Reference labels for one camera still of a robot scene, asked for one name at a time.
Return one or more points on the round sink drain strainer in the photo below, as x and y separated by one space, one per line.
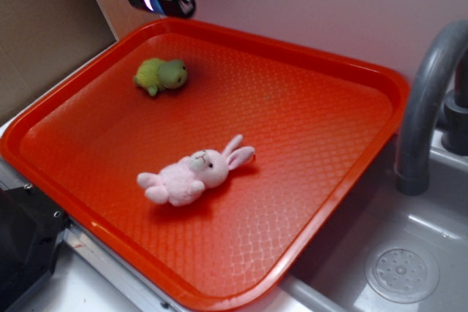
401 271

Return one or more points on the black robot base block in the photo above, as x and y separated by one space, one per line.
32 229

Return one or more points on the grey toy sink basin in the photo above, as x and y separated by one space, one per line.
329 274

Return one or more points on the green plush turtle toy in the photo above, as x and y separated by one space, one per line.
155 75

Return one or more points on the grey curved faucet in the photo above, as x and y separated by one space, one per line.
434 79

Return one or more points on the brown cardboard panel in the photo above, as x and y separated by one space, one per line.
42 42

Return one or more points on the red plastic tray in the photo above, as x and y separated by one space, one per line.
315 119

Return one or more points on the dark grey faucet handle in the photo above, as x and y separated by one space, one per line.
454 138

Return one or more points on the pink plush bunny toy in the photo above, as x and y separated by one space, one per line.
185 181

